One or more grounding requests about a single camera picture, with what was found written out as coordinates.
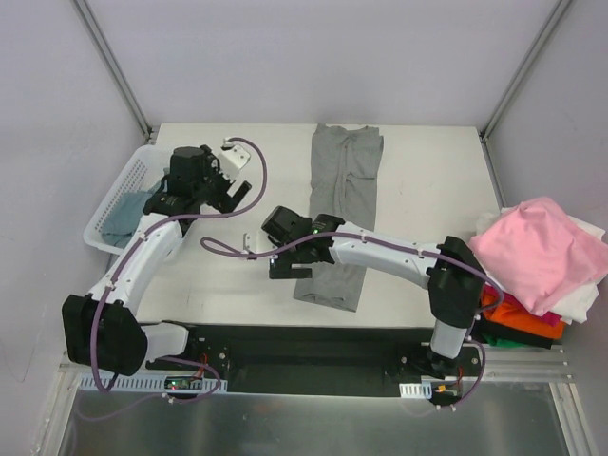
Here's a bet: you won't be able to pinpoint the magenta t-shirt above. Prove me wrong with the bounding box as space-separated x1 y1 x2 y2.
482 282 561 328

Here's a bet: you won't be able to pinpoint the orange t-shirt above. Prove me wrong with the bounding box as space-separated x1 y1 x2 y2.
481 285 566 340

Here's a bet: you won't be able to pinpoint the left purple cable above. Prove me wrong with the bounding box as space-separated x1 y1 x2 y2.
70 137 269 422

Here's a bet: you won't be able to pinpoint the aluminium frame post left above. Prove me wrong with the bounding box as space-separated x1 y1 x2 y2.
70 0 155 143

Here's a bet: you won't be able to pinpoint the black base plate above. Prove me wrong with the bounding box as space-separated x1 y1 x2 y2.
146 324 481 397

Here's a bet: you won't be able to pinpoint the aluminium front rail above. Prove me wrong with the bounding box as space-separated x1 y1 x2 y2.
57 333 575 381

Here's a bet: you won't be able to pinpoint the grey t-shirt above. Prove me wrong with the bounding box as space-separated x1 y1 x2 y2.
294 124 384 313

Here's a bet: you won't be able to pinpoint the blue-grey t-shirt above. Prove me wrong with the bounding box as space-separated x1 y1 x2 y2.
101 181 164 248

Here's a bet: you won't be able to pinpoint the pink t-shirt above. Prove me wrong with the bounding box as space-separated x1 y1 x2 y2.
467 196 608 316

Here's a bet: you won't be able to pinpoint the green t-shirt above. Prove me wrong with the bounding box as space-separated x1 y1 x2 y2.
482 333 525 349

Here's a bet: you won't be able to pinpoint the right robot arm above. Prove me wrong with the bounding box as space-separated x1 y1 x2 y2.
261 206 485 375

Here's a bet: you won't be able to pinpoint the right cable duct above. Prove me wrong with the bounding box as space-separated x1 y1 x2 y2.
399 381 432 400

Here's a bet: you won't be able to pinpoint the aluminium frame post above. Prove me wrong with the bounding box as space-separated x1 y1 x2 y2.
70 0 155 143
480 0 575 144

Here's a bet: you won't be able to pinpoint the aluminium frame post right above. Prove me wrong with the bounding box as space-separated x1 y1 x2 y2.
480 0 575 144

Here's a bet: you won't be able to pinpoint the black t-shirt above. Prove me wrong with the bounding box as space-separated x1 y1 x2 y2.
471 318 554 350

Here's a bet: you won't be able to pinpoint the cable duct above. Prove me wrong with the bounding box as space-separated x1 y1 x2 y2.
77 372 228 393
399 381 432 400

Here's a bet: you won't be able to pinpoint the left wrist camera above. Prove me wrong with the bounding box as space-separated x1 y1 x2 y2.
218 139 251 181

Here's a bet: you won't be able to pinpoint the left cable duct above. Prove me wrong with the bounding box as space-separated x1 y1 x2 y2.
77 372 228 393

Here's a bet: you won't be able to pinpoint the white plastic laundry basket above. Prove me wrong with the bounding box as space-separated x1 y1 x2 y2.
83 144 172 256

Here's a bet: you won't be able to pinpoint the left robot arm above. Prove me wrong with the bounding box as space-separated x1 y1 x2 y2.
62 141 252 375

